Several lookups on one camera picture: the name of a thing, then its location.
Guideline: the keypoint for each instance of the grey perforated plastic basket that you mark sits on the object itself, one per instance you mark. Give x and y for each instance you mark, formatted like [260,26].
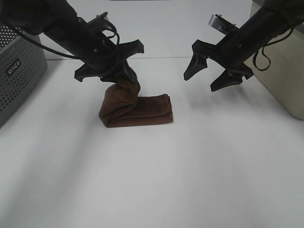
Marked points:
[22,65]

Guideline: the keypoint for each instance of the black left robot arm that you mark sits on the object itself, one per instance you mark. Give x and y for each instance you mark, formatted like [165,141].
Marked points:
[85,41]

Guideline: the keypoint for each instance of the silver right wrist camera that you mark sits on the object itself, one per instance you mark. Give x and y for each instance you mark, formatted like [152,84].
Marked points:
[220,24]

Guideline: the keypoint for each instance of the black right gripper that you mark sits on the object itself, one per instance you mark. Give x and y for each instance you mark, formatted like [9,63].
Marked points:
[231,53]

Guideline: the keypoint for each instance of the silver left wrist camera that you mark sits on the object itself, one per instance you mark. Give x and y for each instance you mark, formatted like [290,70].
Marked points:
[99,22]

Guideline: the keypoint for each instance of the beige plastic bin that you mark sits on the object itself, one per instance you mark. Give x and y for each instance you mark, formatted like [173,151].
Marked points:
[285,77]

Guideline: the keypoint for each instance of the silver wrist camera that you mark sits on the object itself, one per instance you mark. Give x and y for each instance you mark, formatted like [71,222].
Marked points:
[220,24]
[99,22]

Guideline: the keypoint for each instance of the brown towel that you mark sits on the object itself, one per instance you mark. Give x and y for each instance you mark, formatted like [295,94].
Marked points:
[122,107]

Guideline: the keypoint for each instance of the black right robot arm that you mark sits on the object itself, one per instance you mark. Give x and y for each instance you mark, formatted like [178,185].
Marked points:
[274,18]

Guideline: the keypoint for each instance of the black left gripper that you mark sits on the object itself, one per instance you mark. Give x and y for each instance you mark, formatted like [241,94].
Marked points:
[109,60]

